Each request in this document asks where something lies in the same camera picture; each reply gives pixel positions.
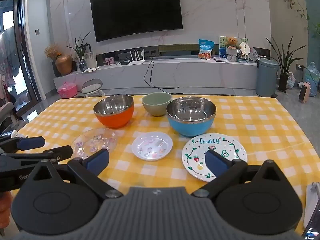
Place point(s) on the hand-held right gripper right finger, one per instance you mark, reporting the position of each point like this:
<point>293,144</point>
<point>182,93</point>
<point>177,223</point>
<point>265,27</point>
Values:
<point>215,163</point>

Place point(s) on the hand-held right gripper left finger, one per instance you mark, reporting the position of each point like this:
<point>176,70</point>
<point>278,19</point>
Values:
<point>96,161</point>

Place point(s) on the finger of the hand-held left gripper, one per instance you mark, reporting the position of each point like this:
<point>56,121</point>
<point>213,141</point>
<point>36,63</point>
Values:
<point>31,143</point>
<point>60,153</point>

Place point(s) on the clear glass plate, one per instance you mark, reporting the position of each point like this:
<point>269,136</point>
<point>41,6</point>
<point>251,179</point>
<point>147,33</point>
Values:
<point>93,141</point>

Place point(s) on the fruit print white plate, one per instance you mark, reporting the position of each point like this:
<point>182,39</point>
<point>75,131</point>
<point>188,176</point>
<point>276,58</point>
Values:
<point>197,150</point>

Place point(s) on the blue steel bowl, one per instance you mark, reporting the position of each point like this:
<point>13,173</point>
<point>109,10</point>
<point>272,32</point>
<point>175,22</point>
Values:
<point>191,125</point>

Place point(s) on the orange steel bowl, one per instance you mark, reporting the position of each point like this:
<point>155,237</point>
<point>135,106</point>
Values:
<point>113,117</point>

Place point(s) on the small white plate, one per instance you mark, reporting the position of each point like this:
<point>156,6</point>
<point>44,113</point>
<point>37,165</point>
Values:
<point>152,146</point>

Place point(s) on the green ceramic bowl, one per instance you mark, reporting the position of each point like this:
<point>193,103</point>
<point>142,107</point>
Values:
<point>156,105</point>

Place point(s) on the person's left hand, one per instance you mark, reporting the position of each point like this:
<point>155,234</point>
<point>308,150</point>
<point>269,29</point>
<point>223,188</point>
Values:
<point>5,207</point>

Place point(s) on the grey chair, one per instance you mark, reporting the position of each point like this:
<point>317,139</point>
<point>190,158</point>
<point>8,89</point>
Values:
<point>6,112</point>

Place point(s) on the yellow checked tablecloth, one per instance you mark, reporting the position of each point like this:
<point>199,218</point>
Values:
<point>262,130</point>

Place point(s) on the pink case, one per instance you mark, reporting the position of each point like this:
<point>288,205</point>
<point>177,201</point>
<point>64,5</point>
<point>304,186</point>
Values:
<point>67,90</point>

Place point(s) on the grey round stool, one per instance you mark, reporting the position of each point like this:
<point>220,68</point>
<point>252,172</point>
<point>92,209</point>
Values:
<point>92,87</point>

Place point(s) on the black vase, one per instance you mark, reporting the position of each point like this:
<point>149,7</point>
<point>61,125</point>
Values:
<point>54,68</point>

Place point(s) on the bronze vase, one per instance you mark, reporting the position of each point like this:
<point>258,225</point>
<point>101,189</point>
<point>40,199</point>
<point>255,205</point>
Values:
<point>63,65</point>

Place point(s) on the dark framed glass door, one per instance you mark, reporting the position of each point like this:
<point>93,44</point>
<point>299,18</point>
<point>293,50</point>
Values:
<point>27,55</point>

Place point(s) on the white papers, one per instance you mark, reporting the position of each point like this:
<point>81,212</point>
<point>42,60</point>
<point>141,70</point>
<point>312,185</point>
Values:
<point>91,70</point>

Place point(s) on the blue glass vase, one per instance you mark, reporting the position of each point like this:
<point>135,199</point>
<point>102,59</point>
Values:
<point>83,65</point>

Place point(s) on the white marble television cabinet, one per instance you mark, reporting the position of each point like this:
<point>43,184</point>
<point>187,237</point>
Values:
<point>195,73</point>

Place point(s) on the dried flowers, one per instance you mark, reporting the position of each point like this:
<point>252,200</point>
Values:
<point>52,51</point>

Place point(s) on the white printed box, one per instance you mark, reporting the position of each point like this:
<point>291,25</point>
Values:
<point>90,58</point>

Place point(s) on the grey blue trash bin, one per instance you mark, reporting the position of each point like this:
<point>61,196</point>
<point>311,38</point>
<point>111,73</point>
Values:
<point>266,78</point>

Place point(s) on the pink printed box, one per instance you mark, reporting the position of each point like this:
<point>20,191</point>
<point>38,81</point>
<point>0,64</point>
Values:
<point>109,61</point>

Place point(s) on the flat black box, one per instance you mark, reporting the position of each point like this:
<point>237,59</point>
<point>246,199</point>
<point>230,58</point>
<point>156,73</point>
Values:
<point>125,62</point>

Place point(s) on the white device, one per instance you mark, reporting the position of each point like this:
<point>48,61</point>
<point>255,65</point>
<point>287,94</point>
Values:
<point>311,200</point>

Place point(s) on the white book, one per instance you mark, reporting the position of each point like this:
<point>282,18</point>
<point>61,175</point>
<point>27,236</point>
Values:
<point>220,59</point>

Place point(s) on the potted green plant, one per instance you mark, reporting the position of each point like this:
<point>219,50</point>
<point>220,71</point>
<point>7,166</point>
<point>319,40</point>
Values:
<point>283,82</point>

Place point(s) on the green leafy plant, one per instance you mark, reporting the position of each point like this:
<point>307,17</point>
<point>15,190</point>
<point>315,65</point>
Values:
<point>80,48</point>

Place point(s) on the white router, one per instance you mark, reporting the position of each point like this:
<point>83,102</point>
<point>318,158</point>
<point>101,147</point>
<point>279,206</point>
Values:
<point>137,61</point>

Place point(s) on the small storage box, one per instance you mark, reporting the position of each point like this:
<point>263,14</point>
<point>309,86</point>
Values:
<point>243,58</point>

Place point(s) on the woven basket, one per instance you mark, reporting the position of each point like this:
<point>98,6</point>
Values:
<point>291,81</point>

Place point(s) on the pink heater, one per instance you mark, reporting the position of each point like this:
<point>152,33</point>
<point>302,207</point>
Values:
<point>304,93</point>

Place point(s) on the blue snack bag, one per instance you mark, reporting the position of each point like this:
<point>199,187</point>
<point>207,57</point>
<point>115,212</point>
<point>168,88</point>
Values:
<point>206,50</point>

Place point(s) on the white hair dryer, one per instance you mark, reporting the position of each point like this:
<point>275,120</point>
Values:
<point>300,84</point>

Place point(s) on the teddy bear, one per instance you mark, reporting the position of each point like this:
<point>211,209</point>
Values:
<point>231,47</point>

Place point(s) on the smartphone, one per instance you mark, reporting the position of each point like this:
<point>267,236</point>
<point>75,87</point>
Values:
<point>313,227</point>

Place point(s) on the green picture board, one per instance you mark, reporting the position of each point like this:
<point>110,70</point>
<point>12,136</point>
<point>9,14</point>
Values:
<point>222,45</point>

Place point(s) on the white round fan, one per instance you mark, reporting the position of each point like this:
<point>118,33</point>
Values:
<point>244,48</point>

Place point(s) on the blue plastic bag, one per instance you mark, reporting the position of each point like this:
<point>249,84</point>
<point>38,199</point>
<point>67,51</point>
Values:
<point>312,76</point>

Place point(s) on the wall socket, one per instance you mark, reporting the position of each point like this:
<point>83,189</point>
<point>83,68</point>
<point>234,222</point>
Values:
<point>299,66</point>

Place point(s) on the black wall television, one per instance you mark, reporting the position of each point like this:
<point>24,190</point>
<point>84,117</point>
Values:
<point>136,12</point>

